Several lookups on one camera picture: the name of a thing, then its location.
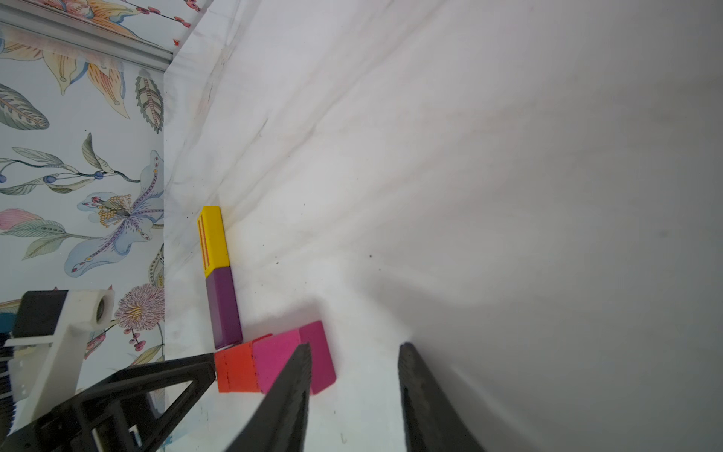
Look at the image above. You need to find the magenta rectangular block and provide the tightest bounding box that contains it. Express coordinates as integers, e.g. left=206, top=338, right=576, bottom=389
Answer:
left=250, top=320, right=338, bottom=396

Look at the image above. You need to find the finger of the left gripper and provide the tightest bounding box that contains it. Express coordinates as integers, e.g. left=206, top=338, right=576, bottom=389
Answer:
left=1, top=353, right=217, bottom=451

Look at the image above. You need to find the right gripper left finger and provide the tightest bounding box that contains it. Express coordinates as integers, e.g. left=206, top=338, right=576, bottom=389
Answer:
left=226, top=344, right=312, bottom=452

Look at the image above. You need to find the yellow striped block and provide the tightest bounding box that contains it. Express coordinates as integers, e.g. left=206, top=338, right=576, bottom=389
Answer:
left=198, top=206, right=230, bottom=278

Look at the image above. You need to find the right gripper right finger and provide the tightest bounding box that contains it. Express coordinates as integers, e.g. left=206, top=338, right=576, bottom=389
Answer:
left=397, top=343, right=485, bottom=452

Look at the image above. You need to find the purple rectangular block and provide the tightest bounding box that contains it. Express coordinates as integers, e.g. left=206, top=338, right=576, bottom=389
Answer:
left=205, top=267, right=243, bottom=350

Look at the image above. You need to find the red rectangular block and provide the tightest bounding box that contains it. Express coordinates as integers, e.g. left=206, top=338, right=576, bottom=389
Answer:
left=214, top=334, right=270, bottom=394

